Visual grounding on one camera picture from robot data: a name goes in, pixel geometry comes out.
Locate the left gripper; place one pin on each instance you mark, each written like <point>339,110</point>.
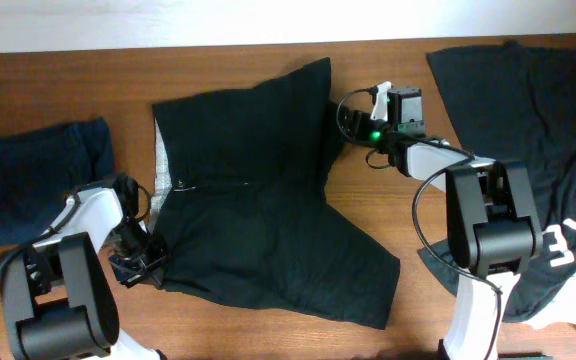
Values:
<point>138,262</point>

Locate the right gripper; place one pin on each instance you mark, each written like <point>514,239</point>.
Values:
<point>350,118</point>

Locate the black shorts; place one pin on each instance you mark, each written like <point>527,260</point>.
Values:
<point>246,220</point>

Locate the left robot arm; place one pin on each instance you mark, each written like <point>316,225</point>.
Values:
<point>56,300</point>

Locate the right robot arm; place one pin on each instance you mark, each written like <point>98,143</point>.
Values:
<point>493,230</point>

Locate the folded navy blue garment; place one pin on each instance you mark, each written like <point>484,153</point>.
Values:
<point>37,168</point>

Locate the black t-shirt white lettering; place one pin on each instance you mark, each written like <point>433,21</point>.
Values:
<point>516,102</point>

